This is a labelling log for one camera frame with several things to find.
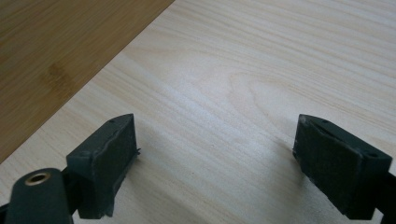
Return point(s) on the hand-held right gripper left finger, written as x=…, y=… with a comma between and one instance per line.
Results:
x=102, y=161

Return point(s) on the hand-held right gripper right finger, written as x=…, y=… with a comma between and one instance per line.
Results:
x=336, y=168

